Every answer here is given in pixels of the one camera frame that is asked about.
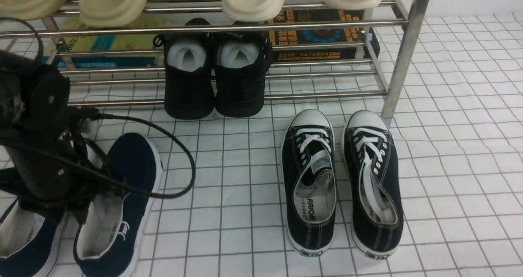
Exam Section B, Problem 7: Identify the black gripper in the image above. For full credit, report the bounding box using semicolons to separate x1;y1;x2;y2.
1;105;125;224

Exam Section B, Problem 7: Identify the navy slip-on shoe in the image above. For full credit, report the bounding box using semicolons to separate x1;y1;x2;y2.
0;197;65;277
74;132;163;277

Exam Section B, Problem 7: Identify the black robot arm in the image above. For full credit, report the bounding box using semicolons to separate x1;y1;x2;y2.
0;51;123;224

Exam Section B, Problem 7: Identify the silver metal shoe rack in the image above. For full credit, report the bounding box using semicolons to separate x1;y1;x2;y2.
1;0;429;124

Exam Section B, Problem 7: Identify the black knit sneaker left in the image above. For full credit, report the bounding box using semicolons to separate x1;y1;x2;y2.
152;32;215;120

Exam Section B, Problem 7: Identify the black knit sneaker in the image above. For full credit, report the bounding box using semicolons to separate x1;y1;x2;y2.
152;32;215;120
214;31;273;118

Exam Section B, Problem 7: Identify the yellow and teal book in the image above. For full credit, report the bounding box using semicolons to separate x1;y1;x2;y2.
42;15;169;69

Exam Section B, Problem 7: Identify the black knit sneaker right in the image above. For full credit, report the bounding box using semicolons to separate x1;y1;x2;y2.
214;31;273;118

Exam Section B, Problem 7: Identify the black canvas lace sneaker left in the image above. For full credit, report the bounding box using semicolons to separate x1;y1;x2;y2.
281;109;337;257

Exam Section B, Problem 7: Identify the black canvas lace sneaker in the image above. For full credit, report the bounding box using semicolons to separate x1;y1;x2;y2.
340;110;404;260
281;109;337;257

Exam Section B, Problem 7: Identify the black box with orange print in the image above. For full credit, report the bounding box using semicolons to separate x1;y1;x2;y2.
264;9;364;63

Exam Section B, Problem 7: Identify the black canvas lace sneaker right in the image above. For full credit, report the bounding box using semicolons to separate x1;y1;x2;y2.
340;110;404;260

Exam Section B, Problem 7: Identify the black cable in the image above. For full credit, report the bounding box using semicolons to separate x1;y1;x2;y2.
0;17;197;199

